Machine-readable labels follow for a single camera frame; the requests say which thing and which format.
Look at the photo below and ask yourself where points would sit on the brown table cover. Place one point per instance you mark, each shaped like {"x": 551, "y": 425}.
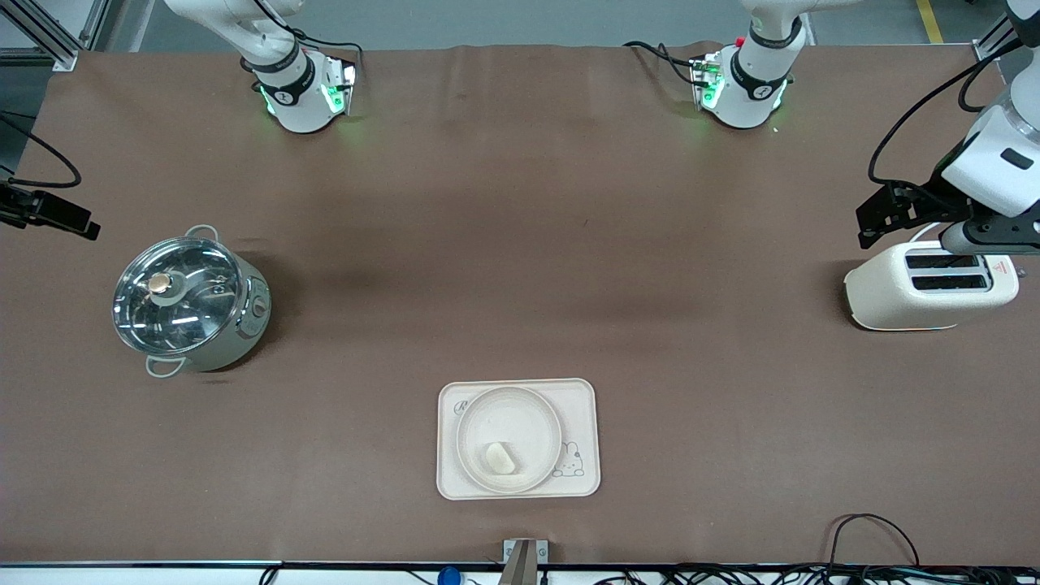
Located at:
{"x": 520, "y": 203}

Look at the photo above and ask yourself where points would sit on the aluminium frame profile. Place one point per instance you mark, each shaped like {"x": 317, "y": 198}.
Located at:
{"x": 993, "y": 39}
{"x": 58, "y": 50}

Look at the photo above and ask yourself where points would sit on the cream round plate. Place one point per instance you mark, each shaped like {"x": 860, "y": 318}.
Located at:
{"x": 496, "y": 422}

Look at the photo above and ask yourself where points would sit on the cream rabbit print tray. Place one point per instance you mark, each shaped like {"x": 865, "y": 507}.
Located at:
{"x": 585, "y": 406}

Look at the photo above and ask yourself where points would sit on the glass pot lid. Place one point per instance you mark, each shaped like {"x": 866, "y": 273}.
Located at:
{"x": 183, "y": 296}

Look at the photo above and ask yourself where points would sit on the metal camera bracket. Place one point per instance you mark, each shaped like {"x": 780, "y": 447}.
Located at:
{"x": 524, "y": 561}

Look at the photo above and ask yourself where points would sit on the small white bun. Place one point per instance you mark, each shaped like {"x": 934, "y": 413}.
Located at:
{"x": 502, "y": 457}

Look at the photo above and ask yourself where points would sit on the blue round cap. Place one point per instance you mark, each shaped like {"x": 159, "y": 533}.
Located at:
{"x": 448, "y": 577}

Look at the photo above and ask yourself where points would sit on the cream two-slot toaster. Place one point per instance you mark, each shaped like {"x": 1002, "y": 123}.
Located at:
{"x": 910, "y": 305}

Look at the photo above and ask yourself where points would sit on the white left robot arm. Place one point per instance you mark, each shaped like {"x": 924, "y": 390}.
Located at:
{"x": 756, "y": 81}

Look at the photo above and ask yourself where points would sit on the steel electric cooking pot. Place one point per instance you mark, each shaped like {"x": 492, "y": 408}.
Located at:
{"x": 252, "y": 318}

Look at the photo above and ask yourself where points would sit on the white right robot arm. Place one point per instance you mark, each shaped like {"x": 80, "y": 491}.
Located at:
{"x": 292, "y": 97}

